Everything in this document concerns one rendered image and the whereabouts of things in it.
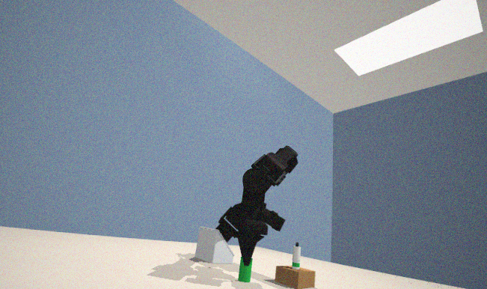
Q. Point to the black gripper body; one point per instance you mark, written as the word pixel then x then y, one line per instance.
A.
pixel 249 217

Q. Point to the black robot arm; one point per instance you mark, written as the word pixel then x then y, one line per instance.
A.
pixel 270 169

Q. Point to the white marker with green band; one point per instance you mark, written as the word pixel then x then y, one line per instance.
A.
pixel 296 257

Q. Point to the tan square block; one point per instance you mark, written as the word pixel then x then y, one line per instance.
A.
pixel 297 279

